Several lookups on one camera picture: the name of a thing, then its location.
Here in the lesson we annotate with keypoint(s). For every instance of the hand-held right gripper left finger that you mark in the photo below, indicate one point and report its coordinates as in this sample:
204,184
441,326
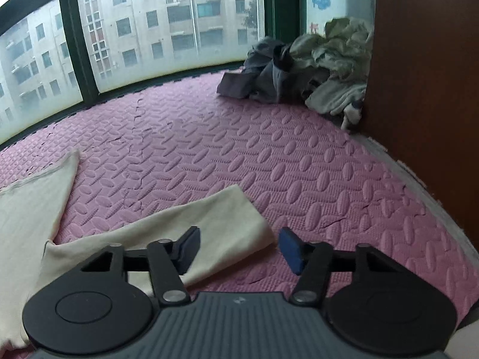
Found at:
189,250

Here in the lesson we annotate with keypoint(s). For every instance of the pink foam floor mat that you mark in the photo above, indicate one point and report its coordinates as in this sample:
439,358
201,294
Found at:
243,157

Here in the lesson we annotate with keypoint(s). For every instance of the olive green crumpled garment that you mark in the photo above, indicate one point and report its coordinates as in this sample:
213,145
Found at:
336,48

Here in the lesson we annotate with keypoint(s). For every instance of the brown wooden cabinet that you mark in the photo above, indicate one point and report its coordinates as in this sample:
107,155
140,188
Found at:
426,101

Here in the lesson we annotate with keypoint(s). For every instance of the pale grey crumpled garment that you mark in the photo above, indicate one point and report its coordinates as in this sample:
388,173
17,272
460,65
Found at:
333,97

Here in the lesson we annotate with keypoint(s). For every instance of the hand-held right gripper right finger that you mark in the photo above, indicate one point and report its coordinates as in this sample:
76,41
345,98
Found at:
291,248

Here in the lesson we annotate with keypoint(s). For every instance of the cream garment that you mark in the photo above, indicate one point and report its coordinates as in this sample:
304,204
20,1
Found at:
22,232

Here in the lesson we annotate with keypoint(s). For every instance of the beige apartment building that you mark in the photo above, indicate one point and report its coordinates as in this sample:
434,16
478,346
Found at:
168,15

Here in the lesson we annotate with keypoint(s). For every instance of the green tree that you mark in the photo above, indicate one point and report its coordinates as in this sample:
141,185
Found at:
254,17

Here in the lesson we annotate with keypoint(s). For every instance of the dark green window frame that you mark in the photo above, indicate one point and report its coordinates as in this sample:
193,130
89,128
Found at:
75,45

